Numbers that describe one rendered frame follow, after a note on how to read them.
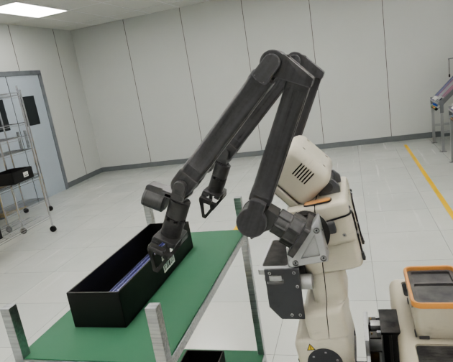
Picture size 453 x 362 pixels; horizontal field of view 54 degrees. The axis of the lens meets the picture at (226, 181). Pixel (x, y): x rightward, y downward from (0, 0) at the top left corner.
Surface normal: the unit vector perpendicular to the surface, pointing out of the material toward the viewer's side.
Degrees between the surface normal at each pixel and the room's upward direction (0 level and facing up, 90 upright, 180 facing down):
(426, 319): 92
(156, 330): 90
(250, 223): 90
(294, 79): 90
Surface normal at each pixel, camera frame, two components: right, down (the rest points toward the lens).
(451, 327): -0.25, 0.30
